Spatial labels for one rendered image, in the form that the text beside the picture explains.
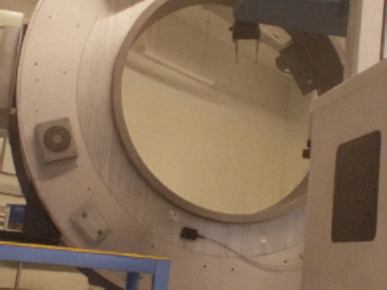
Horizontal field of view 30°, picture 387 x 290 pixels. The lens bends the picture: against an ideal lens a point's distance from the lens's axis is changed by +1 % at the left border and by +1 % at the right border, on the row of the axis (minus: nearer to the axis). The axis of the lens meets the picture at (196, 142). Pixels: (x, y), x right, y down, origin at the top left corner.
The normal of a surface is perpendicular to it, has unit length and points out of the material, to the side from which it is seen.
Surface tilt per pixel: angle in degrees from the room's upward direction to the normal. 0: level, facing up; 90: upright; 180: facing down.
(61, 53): 90
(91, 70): 90
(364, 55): 90
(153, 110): 90
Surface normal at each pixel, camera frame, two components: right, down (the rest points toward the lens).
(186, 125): 0.79, -0.03
